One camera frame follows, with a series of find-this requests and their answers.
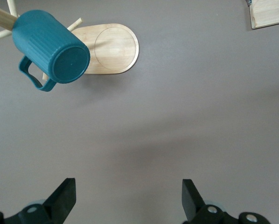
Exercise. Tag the wooden cup rack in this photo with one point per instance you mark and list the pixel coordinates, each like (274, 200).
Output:
(116, 49)

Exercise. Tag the bamboo cutting board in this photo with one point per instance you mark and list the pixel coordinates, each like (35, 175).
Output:
(270, 14)

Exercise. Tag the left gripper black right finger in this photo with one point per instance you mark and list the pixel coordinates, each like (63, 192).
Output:
(193, 207)

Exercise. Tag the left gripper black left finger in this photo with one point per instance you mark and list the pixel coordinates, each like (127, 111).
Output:
(60, 205)

